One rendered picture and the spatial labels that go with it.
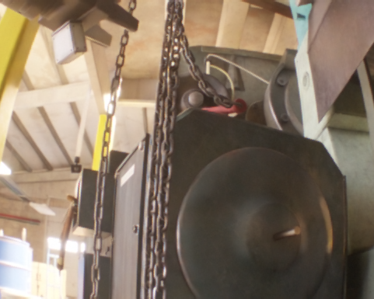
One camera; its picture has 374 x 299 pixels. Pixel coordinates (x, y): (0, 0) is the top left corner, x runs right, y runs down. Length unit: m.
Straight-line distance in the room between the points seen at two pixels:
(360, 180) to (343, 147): 0.13
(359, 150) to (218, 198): 0.71
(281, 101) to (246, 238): 1.01
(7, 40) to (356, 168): 1.07
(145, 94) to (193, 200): 2.26
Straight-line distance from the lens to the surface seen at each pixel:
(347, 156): 1.22
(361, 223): 1.09
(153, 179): 0.51
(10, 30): 1.02
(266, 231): 0.67
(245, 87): 1.87
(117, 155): 1.01
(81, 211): 0.81
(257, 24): 2.35
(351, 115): 1.23
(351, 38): 1.00
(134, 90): 2.89
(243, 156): 0.70
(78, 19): 0.48
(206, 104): 1.61
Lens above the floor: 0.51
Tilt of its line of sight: 22 degrees up
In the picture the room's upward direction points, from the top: 3 degrees clockwise
